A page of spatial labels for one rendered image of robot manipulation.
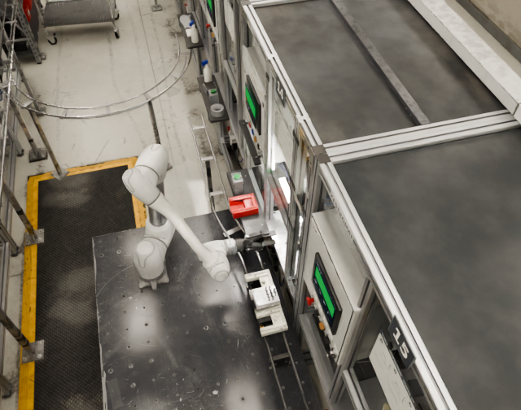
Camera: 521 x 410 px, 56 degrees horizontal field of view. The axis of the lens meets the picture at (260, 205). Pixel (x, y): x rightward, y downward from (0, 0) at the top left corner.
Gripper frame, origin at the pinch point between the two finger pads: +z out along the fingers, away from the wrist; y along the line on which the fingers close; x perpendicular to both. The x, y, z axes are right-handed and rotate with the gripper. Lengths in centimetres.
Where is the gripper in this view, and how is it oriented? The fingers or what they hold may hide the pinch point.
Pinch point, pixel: (270, 237)
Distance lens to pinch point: 273.5
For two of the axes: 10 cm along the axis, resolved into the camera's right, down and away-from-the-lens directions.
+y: 0.0, -6.4, -7.7
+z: 9.7, -2.0, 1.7
